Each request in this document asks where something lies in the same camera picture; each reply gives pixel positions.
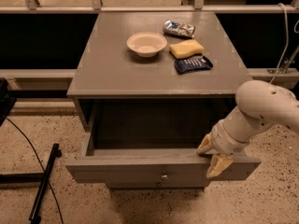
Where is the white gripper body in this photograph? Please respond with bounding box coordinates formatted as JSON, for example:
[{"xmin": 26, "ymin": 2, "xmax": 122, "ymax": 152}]
[{"xmin": 211, "ymin": 119, "xmax": 249, "ymax": 155}]

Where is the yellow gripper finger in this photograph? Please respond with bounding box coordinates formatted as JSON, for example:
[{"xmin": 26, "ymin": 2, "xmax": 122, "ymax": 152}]
[
  {"xmin": 196, "ymin": 133, "xmax": 214, "ymax": 155},
  {"xmin": 206, "ymin": 154, "xmax": 234, "ymax": 178}
]

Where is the grey top drawer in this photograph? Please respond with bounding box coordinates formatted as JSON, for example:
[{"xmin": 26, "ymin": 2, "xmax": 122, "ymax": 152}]
[{"xmin": 64, "ymin": 98, "xmax": 262, "ymax": 189}]

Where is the grey drawer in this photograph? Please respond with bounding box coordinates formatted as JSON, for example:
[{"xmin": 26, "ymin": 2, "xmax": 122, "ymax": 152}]
[
  {"xmin": 64, "ymin": 98, "xmax": 262, "ymax": 189},
  {"xmin": 106, "ymin": 181, "xmax": 209, "ymax": 189}
]

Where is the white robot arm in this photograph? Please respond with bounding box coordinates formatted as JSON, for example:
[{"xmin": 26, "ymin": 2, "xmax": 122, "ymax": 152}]
[{"xmin": 197, "ymin": 80, "xmax": 299, "ymax": 178}]

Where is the grey wooden drawer cabinet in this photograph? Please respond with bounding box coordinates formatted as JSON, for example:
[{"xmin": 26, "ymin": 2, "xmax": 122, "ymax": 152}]
[{"xmin": 66, "ymin": 10, "xmax": 262, "ymax": 191}]

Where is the grey bottom drawer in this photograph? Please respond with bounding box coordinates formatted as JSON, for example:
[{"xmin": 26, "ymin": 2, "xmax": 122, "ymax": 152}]
[{"xmin": 106, "ymin": 181, "xmax": 209, "ymax": 189}]

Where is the dark blue snack packet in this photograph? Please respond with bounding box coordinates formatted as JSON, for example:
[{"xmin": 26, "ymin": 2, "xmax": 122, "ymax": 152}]
[{"xmin": 174, "ymin": 56, "xmax": 213, "ymax": 74}]

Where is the yellow sponge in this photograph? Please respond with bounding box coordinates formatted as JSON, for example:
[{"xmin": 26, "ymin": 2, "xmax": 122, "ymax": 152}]
[{"xmin": 169, "ymin": 39, "xmax": 205, "ymax": 59}]

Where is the silver crumpled snack bag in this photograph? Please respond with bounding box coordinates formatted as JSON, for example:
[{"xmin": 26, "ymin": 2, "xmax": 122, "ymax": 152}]
[{"xmin": 163, "ymin": 20, "xmax": 195, "ymax": 38}]

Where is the black metal stand base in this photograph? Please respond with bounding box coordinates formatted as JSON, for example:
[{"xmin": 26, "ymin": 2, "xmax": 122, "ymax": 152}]
[{"xmin": 0, "ymin": 143, "xmax": 62, "ymax": 224}]

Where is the black equipment at left edge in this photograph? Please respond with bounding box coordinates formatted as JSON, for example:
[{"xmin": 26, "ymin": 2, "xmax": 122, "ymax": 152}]
[{"xmin": 0, "ymin": 78, "xmax": 16, "ymax": 126}]

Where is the white hanging cable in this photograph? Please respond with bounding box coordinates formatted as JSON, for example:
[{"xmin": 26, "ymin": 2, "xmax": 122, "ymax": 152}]
[{"xmin": 269, "ymin": 2, "xmax": 291, "ymax": 84}]

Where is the black floor cable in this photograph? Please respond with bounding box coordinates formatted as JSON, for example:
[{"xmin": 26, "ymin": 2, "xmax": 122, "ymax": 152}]
[{"xmin": 6, "ymin": 117, "xmax": 64, "ymax": 224}]

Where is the metal railing frame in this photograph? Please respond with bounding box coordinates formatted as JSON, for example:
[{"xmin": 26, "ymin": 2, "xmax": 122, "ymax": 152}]
[{"xmin": 0, "ymin": 0, "xmax": 299, "ymax": 91}]

